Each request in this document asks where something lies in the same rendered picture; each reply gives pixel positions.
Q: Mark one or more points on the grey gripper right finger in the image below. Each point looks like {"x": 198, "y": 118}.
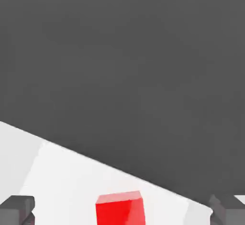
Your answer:
{"x": 229, "y": 212}

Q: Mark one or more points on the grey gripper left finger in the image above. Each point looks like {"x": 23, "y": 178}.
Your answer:
{"x": 15, "y": 208}

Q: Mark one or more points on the small red cube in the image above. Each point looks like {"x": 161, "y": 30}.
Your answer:
{"x": 119, "y": 209}

